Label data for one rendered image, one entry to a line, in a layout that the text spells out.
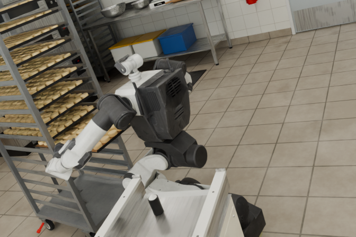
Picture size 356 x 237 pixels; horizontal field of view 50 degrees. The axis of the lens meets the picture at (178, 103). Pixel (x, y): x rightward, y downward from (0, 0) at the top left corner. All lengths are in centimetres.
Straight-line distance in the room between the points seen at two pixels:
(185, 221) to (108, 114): 72
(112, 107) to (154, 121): 22
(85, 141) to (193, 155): 51
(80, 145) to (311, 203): 135
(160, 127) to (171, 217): 70
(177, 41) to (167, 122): 356
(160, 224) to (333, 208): 137
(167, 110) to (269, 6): 385
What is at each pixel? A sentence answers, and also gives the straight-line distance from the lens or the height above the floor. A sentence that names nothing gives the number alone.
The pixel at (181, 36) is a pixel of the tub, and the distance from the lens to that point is 520.
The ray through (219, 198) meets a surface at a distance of 110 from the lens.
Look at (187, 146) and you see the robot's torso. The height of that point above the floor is 65.
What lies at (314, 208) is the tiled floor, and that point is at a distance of 236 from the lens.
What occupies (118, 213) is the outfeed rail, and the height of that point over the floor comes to 90.
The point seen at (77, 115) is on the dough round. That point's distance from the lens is 246.
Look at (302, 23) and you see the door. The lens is 544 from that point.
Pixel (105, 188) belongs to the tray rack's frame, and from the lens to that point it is 288.
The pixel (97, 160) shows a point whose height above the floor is 32.
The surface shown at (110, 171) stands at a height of 23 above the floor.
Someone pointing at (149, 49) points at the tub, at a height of 35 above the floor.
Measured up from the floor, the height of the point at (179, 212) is 84.
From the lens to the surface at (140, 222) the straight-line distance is 120.
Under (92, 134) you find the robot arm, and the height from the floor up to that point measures 92.
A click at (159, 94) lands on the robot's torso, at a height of 98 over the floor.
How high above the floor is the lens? 153
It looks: 21 degrees down
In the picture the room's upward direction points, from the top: 19 degrees counter-clockwise
